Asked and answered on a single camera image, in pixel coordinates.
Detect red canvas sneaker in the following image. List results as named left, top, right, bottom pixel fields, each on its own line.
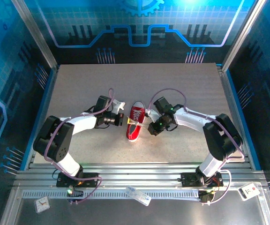
left=125, top=100, right=147, bottom=143

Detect white device with red button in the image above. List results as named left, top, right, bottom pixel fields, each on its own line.
left=238, top=183, right=260, bottom=202

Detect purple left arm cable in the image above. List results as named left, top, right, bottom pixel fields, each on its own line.
left=43, top=88, right=116, bottom=205

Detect black cable connector box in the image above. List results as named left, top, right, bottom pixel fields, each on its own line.
left=66, top=185, right=84, bottom=204
left=198, top=190, right=215, bottom=205

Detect slotted grey cable duct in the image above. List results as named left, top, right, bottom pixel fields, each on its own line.
left=22, top=189, right=201, bottom=200

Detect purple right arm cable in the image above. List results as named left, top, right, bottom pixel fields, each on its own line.
left=148, top=88, right=245, bottom=206

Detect aluminium frame post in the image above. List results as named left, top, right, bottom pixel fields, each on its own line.
left=221, top=0, right=267, bottom=72
left=10, top=0, right=60, bottom=71

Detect small white clock card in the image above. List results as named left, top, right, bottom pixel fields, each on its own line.
left=35, top=196, right=51, bottom=213

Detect clear plastic bag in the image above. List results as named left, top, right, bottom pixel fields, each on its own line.
left=125, top=185, right=152, bottom=207

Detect aluminium side rail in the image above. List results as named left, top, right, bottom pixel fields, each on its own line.
left=216, top=64, right=254, bottom=171

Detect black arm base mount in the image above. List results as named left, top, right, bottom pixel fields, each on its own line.
left=180, top=172, right=224, bottom=188
left=56, top=172, right=100, bottom=188

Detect aluminium table rail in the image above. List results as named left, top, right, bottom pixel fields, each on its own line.
left=13, top=162, right=267, bottom=188

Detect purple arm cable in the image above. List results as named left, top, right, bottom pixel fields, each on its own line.
left=148, top=88, right=245, bottom=206
left=43, top=88, right=116, bottom=205

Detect white shoelace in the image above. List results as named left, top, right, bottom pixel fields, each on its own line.
left=127, top=118, right=148, bottom=129

